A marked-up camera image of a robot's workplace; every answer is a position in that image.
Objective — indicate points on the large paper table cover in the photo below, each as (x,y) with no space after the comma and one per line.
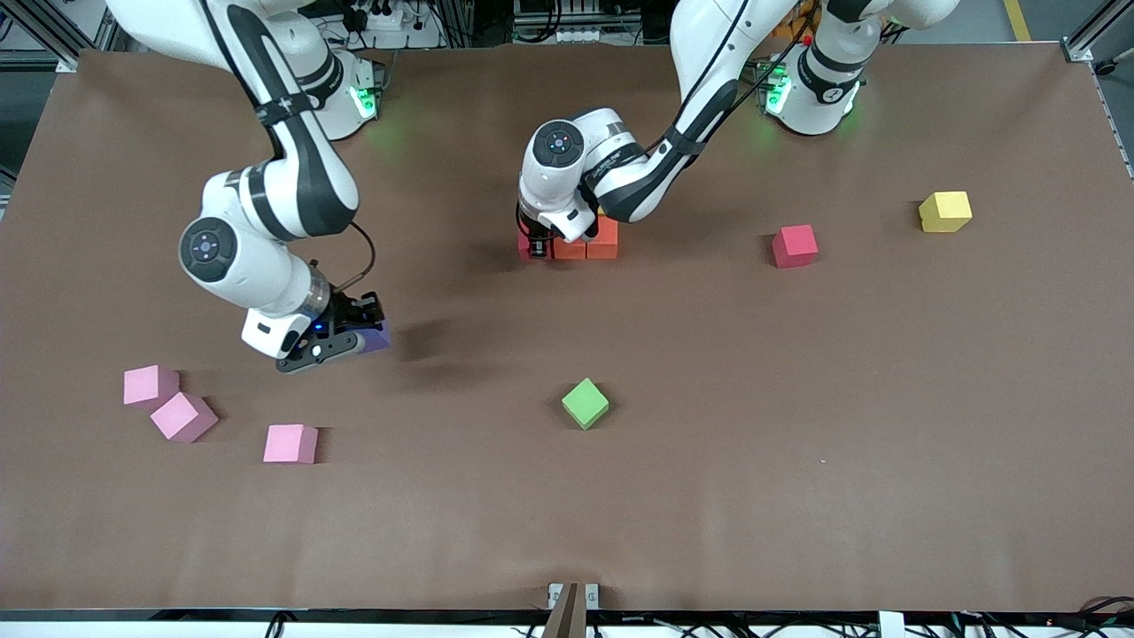
(443,514)

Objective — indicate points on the purple foam cube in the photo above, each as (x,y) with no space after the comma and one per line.
(377,337)

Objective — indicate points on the bag of orange snacks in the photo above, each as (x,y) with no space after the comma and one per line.
(802,22)

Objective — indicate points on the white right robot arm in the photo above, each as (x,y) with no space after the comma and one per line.
(301,177)

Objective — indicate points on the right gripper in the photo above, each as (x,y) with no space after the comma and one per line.
(346,313)

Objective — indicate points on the metal bracket with post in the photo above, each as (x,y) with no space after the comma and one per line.
(571,611)

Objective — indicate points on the small white bracket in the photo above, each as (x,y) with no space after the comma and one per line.
(890,626)

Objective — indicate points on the aluminium frame profile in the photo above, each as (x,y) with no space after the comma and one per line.
(80,31)
(1099,27)

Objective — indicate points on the green foam cube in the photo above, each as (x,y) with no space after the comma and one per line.
(585,403)

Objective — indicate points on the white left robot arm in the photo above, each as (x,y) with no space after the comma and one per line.
(709,80)

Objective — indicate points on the white power strip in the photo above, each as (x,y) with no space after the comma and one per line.
(567,35)
(385,19)

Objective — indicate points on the orange foam cube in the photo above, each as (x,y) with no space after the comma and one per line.
(571,251)
(606,243)

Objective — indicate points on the yellow foam cube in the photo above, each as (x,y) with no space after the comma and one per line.
(945,213)

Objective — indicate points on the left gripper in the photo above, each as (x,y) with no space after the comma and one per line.
(532,237)

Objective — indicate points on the pink foam cube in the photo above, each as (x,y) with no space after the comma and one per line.
(182,416)
(290,443)
(149,385)

